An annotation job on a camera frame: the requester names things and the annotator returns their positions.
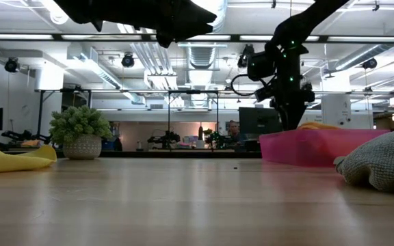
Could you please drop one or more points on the yellow microfiber towel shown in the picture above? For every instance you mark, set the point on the yellow microfiber towel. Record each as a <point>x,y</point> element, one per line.
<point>12,160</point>

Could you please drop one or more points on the large black computer monitor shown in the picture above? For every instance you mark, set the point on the large black computer monitor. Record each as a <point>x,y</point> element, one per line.
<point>258,119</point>

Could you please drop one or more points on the blue storage box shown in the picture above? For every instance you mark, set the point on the blue storage box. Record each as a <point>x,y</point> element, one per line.
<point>109,145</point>

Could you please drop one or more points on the black ceiling camera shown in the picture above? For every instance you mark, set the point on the black ceiling camera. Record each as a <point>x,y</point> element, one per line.
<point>242,61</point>
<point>127,61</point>
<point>11,65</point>
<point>369,63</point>

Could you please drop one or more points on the potted green plant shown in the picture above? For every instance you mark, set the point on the potted green plant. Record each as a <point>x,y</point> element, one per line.
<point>80,123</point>

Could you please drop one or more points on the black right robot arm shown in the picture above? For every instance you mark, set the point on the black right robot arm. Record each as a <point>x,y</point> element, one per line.
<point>292,27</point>

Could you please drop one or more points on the black background robot arm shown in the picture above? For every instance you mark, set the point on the black background robot arm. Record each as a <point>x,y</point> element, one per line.
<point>217,139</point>
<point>166,138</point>
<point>22,136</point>

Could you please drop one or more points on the pink plastic bin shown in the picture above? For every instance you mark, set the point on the pink plastic bin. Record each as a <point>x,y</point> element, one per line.
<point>320,147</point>

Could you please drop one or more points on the orange microfiber towel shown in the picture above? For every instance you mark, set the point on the orange microfiber towel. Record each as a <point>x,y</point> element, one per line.
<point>316,126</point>

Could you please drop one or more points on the grey microfiber towel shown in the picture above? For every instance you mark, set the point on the grey microfiber towel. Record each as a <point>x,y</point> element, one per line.
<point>381,160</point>

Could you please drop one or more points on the person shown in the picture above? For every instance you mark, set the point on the person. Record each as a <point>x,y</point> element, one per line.
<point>233,128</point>

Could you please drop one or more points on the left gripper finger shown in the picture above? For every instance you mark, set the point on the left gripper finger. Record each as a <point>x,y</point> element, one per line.
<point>192,30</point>
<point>197,13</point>

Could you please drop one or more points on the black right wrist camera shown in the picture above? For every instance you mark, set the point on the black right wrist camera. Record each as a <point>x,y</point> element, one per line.
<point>263,93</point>

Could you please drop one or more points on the white cylindrical machine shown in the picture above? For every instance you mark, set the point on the white cylindrical machine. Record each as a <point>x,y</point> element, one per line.
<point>335,109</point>

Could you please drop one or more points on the black background test frame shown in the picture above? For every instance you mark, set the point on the black background test frame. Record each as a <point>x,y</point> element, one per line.
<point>63,90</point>

